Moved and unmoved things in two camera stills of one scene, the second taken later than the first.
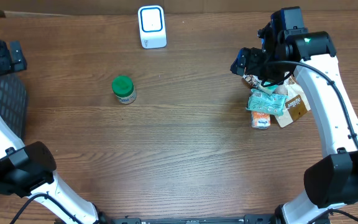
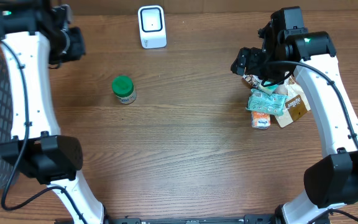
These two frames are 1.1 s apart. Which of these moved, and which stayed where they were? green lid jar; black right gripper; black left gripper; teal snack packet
Moved: black left gripper
Stayed: teal snack packet; black right gripper; green lid jar
